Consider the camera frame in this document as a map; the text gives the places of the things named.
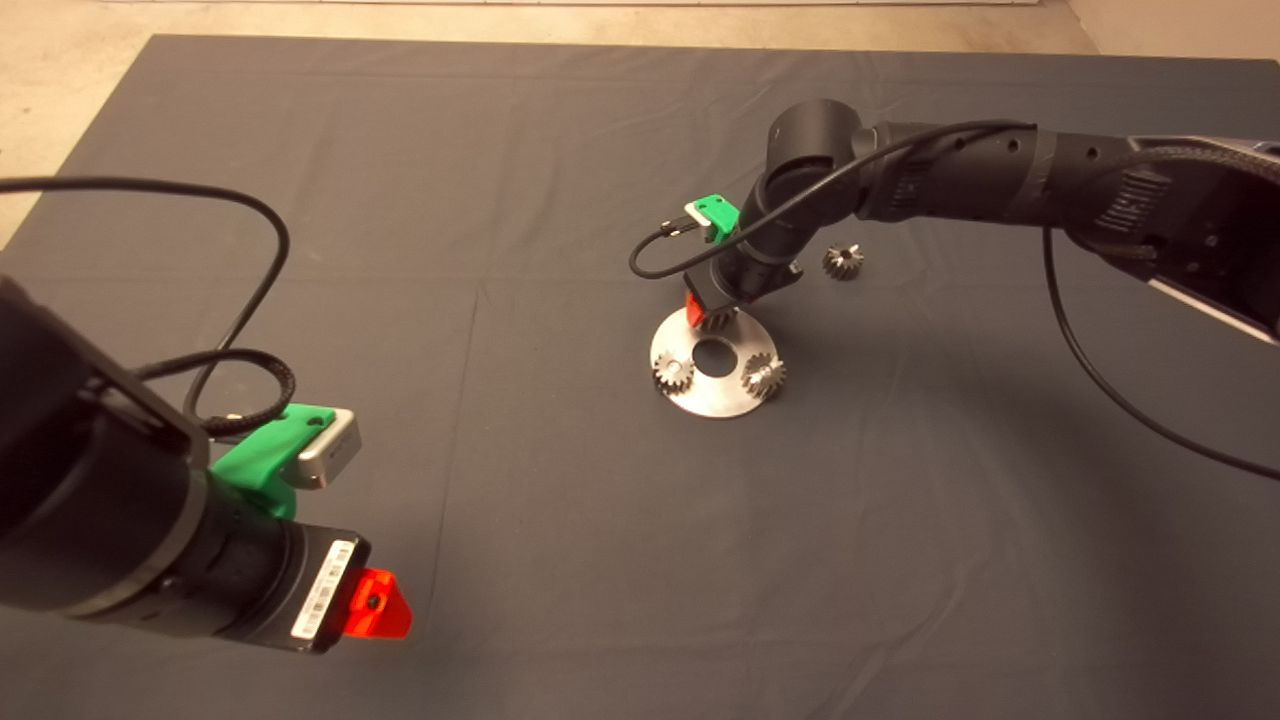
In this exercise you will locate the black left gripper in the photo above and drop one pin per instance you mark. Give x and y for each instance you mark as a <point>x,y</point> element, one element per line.
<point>270,580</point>

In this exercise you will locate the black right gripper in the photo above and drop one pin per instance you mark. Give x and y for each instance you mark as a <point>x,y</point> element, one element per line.
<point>755,272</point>

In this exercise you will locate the large steel gear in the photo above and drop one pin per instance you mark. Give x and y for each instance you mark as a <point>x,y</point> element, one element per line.
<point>720,320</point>

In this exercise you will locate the small steel gear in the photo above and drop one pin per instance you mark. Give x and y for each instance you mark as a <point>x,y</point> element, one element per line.
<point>843,262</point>
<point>762,375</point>
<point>675,375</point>

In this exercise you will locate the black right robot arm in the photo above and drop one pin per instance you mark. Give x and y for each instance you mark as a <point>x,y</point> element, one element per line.
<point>1000,170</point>

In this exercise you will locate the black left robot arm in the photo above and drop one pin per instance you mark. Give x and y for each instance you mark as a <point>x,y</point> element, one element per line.
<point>80,480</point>

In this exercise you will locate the round metal plate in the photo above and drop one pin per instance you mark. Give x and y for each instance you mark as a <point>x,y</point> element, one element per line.
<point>715,395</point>

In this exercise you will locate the silver right camera box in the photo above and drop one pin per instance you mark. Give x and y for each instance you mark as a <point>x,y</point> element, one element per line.
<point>697,216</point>

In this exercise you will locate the silver camera box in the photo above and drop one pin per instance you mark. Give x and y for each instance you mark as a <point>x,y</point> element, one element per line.
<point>697,216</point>
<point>335,455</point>

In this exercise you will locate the green right camera mount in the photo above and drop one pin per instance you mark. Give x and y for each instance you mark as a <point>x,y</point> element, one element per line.
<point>720,212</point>

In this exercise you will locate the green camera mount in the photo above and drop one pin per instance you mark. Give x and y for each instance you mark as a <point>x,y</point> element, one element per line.
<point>720,212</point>
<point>255,465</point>

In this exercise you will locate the silver left camera box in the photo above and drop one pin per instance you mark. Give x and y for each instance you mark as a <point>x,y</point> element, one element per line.
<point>335,455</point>

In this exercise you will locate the green left camera mount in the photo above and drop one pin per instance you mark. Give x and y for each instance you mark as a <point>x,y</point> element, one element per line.
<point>255,465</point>

